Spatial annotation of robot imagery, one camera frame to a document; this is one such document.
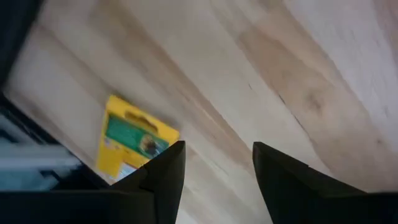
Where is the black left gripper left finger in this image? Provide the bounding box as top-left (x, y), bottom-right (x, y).
top-left (110, 140), bottom-right (187, 224)

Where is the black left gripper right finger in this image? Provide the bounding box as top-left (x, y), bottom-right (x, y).
top-left (252, 141), bottom-right (366, 224)

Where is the yellow green crayon box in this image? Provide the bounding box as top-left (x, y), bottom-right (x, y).
top-left (95, 95), bottom-right (181, 183)

